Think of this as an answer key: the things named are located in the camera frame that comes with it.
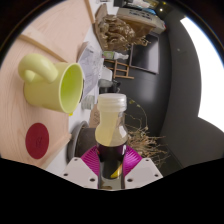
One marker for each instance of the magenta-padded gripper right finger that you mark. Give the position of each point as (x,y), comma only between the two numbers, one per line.
(141,171)

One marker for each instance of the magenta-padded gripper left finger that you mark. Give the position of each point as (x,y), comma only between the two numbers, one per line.
(80,171)

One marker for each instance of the clear bottle with dark drink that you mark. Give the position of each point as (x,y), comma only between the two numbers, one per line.
(111,133)

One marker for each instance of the grey plant saucer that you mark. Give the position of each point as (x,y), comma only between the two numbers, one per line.
(73,140)

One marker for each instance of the flat round red coaster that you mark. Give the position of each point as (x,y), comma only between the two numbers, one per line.
(37,140)

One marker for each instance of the brown cardboard box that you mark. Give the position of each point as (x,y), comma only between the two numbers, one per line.
(94,116)

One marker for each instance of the small yellow tag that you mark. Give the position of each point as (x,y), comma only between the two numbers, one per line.
(70,113)

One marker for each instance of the small white cup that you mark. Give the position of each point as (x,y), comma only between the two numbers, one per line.
(88,102)

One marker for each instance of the yellow-green mug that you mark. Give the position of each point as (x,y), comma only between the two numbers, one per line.
(43,90)

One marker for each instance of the folded newspaper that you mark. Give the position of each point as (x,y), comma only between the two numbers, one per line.
(90,66)

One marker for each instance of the wooden easel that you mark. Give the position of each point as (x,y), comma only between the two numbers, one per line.
(120,68)

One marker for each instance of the long ceiling light strip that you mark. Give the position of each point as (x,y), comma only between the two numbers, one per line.
(208,73)

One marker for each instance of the green spray bottle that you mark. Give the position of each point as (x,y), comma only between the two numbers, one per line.
(113,55)

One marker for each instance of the brown carved wooden sculpture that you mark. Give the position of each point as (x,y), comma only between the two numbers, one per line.
(116,31)

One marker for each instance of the light wooden drawing board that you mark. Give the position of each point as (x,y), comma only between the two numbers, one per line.
(50,26)

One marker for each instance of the black wall screen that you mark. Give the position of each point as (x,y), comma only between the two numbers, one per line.
(145,55)

